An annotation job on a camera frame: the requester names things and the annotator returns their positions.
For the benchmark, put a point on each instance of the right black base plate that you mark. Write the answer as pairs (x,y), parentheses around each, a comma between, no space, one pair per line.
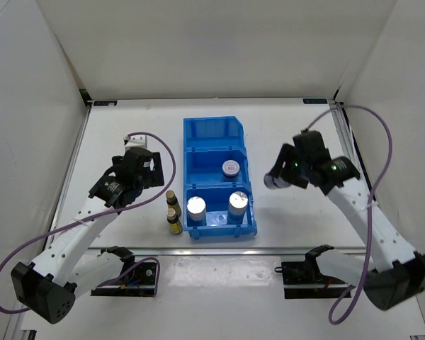
(298,285)

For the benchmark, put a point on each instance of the silver-lid blue-label bottle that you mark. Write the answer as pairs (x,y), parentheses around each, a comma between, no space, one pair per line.
(196,209)
(237,207)

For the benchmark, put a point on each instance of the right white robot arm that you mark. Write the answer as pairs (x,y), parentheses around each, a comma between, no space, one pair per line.
(393,270)

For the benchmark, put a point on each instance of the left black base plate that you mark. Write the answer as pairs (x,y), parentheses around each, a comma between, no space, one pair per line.
(142,281)

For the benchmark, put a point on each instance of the red-logo lid jar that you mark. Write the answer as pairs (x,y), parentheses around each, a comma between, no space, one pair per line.
(273,182)
(230,170)

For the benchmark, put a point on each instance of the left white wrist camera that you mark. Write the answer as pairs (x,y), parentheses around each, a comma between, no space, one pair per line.
(135,141)

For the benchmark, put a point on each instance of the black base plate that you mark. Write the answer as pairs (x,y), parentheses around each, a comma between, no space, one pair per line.
(142,281)
(298,285)

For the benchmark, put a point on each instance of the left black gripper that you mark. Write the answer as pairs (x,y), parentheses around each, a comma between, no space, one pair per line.
(154,177)

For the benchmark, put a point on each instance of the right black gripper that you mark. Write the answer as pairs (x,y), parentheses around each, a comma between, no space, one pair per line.
(286,154)

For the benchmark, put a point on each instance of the blue three-compartment plastic bin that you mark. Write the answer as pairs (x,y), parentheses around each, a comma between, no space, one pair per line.
(207,144)

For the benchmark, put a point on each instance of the small amber bottle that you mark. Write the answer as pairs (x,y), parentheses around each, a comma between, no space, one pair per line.
(172,202)
(174,222)

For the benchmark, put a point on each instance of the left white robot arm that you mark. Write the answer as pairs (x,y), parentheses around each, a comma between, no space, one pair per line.
(51,282)

